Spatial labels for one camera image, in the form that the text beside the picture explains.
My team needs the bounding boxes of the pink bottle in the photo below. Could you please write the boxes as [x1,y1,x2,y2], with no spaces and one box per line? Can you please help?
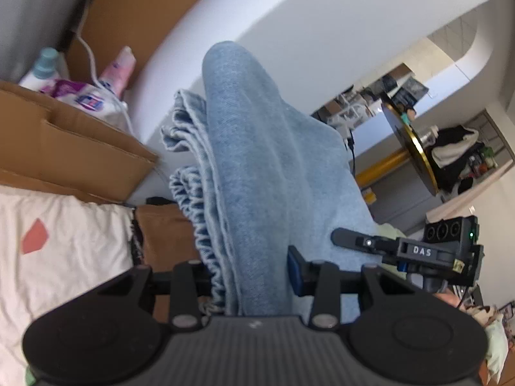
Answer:
[98,45,136,97]

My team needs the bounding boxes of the cluttered shelf of small things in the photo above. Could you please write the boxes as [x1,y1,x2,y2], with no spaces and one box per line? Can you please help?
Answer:
[312,72,429,137]

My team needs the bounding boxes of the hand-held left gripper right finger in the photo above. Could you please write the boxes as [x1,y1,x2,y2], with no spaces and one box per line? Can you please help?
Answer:
[287,245,419,330]

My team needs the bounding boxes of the white cable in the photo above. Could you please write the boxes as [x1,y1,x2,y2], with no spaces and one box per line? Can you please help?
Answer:
[74,34,135,135]

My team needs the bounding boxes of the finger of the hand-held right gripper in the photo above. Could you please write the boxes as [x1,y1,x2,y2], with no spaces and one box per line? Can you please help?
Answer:
[331,227,399,256]

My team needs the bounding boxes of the cream bear print bed sheet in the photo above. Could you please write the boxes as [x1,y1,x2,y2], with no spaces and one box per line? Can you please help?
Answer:
[0,185,135,386]

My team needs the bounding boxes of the black patterned folded cloth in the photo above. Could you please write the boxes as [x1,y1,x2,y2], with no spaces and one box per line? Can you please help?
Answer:
[128,207,146,268]

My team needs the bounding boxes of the purple and white refill bag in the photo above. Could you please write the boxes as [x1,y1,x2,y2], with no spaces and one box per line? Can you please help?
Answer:
[40,78,129,133]

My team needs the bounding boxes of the person's right hand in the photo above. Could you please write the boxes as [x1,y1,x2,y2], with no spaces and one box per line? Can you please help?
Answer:
[435,289,467,310]

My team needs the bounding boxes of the black and white clothing heap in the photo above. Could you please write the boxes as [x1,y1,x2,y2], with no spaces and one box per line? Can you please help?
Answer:
[430,125,485,194]

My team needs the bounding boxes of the round table with gold rim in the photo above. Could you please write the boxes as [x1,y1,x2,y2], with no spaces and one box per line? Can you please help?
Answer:
[380,100,439,197]

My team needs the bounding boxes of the light blue denim pants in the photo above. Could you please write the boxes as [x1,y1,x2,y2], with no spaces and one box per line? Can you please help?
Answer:
[161,40,381,316]

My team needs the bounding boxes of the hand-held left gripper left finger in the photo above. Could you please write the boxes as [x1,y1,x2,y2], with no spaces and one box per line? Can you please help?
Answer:
[94,261,214,330]

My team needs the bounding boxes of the detergent bottle with teal cap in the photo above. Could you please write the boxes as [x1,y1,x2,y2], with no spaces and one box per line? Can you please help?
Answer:
[18,47,61,91]

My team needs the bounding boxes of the yellow table pole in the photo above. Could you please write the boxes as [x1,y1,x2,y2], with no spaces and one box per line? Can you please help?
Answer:
[355,149,407,188]

